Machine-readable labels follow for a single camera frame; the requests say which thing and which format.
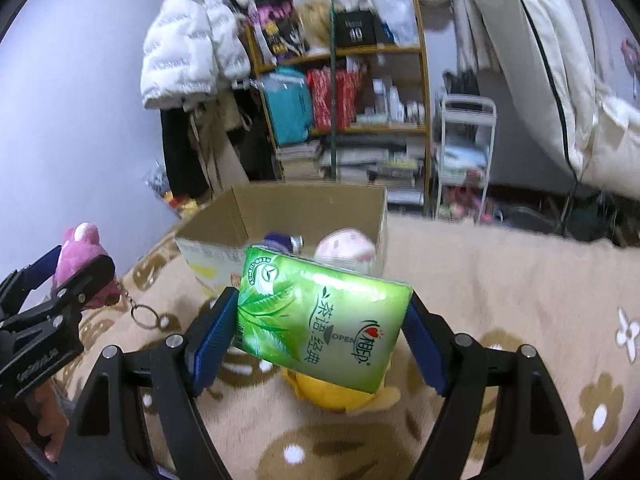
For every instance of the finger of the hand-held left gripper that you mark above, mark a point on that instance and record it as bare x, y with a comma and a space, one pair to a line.
92, 275
37, 267

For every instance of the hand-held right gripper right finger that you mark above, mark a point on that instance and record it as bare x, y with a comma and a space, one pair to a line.
425, 355

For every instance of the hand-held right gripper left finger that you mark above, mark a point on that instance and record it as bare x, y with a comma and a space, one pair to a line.
212, 340

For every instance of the green tissue packet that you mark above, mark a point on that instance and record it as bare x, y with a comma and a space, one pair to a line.
320, 320

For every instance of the small dark purple toy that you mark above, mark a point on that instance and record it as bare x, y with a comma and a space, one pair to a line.
280, 242

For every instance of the pink swirl plush roll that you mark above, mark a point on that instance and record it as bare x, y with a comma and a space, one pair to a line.
345, 250

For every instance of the cardboard box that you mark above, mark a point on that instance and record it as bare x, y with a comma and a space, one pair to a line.
280, 210

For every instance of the person's left hand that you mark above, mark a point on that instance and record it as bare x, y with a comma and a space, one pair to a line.
50, 420

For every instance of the yellow plush toy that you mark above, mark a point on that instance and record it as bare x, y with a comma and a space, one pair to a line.
335, 395

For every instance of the beige printed blanket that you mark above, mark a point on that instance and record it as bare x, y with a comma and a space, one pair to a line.
500, 285

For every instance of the clear plastic bag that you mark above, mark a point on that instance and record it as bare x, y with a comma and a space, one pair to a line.
160, 185

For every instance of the black hanging coat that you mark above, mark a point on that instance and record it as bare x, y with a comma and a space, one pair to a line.
182, 155

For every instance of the pile of small plush toys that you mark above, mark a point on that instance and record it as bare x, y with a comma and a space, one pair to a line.
462, 200

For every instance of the beige hanging garment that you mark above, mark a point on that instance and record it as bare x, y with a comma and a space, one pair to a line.
220, 140

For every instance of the pile of magazines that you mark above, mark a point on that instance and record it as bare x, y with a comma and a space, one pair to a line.
380, 170

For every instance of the stack of books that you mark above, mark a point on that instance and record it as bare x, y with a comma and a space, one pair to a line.
299, 160

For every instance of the folded blue towel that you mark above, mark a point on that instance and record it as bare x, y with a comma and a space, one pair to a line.
462, 155

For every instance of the white trolley cart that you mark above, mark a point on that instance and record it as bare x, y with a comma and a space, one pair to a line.
490, 130

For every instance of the teal paper bag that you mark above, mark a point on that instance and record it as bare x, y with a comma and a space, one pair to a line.
287, 107

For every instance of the wooden shelf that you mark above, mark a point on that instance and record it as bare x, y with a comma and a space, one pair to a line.
425, 110

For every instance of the white puffer jacket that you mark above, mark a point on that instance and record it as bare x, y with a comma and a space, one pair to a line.
185, 45

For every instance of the row of cosmetic bottles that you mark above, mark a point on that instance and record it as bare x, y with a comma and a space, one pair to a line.
395, 107

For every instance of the green pole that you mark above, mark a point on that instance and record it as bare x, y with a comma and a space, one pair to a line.
333, 110

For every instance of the red gift bag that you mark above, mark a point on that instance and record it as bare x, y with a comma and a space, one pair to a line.
345, 97

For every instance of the black bag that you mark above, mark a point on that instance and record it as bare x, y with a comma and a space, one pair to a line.
462, 85

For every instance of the cartoon print bag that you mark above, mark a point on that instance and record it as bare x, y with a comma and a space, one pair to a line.
275, 27

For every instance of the cream office chair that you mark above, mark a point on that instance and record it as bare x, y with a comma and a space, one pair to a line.
550, 60

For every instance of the blonde wig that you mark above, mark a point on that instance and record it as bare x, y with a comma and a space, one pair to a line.
315, 25

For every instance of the black box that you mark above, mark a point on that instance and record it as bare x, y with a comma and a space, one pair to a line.
356, 27

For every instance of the white plastic bag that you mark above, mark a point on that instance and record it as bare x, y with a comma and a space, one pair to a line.
395, 7

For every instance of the pink fan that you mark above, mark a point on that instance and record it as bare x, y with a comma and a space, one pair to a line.
631, 57

